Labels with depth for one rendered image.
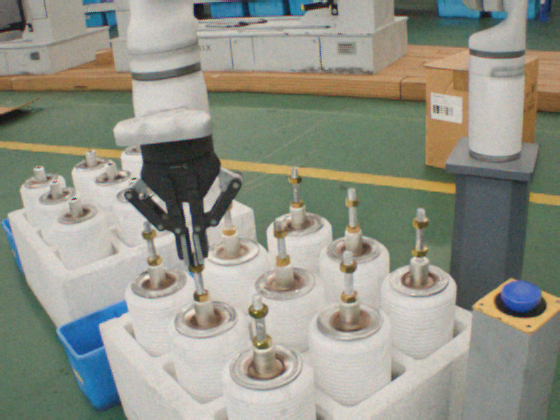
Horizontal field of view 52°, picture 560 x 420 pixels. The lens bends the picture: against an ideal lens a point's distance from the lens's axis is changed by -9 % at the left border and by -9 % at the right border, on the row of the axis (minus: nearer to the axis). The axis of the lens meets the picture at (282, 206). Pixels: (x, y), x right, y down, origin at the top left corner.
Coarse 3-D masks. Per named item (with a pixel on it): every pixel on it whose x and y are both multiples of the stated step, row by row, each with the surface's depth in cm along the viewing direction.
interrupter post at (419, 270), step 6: (414, 258) 74; (426, 258) 74; (414, 264) 73; (420, 264) 73; (426, 264) 73; (414, 270) 73; (420, 270) 73; (426, 270) 73; (414, 276) 74; (420, 276) 73; (426, 276) 74; (414, 282) 74; (420, 282) 74; (426, 282) 74
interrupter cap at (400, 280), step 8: (400, 272) 77; (408, 272) 77; (432, 272) 76; (440, 272) 76; (392, 280) 75; (400, 280) 75; (408, 280) 75; (432, 280) 75; (440, 280) 74; (448, 280) 74; (392, 288) 74; (400, 288) 74; (408, 288) 73; (416, 288) 73; (424, 288) 73; (432, 288) 73; (440, 288) 72; (408, 296) 72; (416, 296) 72; (424, 296) 72
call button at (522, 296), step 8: (504, 288) 57; (512, 288) 57; (520, 288) 57; (528, 288) 57; (536, 288) 57; (504, 296) 57; (512, 296) 56; (520, 296) 56; (528, 296) 56; (536, 296) 55; (512, 304) 56; (520, 304) 55; (528, 304) 55; (536, 304) 55
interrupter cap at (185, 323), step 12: (180, 312) 72; (192, 312) 73; (216, 312) 73; (228, 312) 72; (180, 324) 70; (192, 324) 71; (216, 324) 70; (228, 324) 70; (192, 336) 68; (204, 336) 68
